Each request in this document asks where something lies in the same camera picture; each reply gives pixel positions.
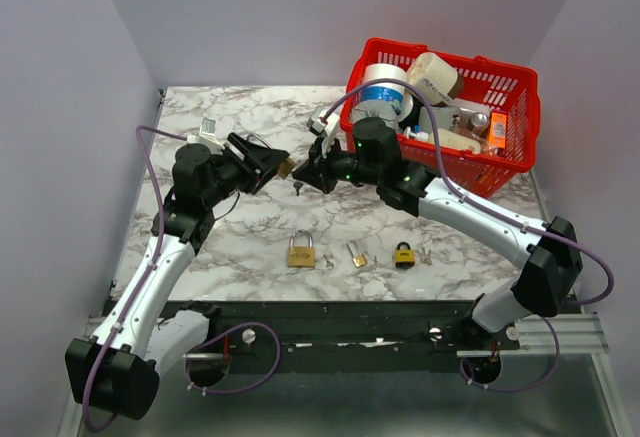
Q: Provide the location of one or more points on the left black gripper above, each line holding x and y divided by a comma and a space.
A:
256, 166

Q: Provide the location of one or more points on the beige foam roll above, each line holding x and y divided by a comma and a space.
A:
438, 81

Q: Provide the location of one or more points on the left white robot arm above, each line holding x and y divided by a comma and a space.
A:
117, 370

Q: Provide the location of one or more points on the silver padlock key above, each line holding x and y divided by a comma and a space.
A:
328, 263

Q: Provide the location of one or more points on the orange small box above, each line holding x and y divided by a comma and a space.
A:
497, 130

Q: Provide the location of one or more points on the grey cloth bundle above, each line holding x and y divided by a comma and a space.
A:
375, 108

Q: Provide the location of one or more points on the white tape roll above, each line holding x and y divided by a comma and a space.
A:
384, 85

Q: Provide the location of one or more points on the yellow padlock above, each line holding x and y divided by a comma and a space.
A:
404, 257

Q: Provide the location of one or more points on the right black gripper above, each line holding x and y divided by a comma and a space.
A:
316, 171

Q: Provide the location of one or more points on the dark keys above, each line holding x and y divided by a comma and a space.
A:
297, 187

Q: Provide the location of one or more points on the beige bottle in basket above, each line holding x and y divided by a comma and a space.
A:
452, 140

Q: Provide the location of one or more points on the small brass long-shackle padlock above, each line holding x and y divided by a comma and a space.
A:
358, 257

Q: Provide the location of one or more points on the metal can in basket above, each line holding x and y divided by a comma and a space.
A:
479, 121

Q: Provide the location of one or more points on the brass padlock with key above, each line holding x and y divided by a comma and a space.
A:
285, 168

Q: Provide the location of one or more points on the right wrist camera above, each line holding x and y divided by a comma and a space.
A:
325, 126

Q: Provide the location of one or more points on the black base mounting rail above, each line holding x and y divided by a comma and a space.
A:
253, 338

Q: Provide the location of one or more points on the silver keys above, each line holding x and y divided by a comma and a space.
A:
425, 257

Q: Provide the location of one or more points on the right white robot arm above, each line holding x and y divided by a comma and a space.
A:
543, 252

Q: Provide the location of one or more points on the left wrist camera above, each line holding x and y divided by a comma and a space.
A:
206, 136

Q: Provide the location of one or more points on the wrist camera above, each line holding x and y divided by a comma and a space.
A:
325, 126
206, 136

